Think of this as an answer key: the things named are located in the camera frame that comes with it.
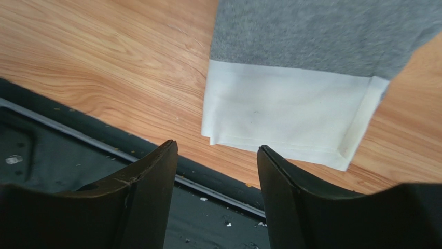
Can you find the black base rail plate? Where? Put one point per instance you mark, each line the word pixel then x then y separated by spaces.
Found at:
pixel 56 148

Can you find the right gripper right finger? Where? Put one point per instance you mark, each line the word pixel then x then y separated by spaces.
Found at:
pixel 304 211

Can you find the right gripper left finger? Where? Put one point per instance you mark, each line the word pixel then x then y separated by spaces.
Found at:
pixel 127 209

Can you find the grey white underwear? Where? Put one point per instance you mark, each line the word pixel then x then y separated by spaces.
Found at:
pixel 305 77

